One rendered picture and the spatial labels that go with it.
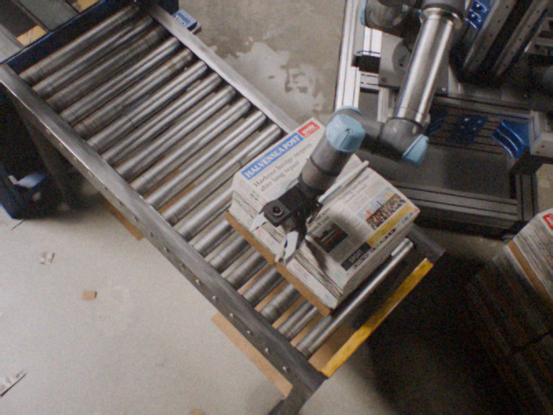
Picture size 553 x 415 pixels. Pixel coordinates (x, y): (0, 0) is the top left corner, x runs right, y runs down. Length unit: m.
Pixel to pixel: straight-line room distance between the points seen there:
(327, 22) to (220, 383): 1.84
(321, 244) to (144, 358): 1.18
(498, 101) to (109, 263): 1.58
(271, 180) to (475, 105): 0.91
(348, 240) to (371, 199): 0.14
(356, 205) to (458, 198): 1.10
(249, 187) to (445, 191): 1.24
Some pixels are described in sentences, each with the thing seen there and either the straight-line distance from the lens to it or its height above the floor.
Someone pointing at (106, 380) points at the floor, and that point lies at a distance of 2.44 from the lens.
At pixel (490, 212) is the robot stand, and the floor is 0.23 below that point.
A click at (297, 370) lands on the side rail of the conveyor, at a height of 0.80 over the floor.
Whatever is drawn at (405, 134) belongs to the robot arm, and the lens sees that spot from 1.36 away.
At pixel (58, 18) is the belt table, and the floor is 0.80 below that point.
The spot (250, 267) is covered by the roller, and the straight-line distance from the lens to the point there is 1.67.
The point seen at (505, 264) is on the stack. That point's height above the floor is 0.54.
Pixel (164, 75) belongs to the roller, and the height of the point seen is 0.79.
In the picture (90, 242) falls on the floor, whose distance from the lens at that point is 2.62.
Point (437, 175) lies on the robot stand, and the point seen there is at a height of 0.21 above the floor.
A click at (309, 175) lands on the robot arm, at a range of 1.30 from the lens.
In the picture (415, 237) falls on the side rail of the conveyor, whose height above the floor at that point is 0.80.
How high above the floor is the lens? 2.36
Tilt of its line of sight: 64 degrees down
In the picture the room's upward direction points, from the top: 10 degrees clockwise
